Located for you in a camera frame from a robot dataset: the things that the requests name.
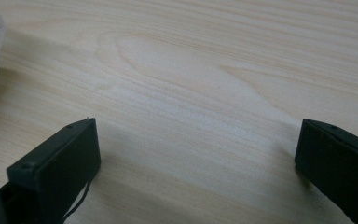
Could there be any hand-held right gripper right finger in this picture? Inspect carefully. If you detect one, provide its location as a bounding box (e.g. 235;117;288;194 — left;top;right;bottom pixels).
294;119;358;224

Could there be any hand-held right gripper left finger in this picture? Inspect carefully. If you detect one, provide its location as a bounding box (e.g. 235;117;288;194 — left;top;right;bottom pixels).
0;117;103;224

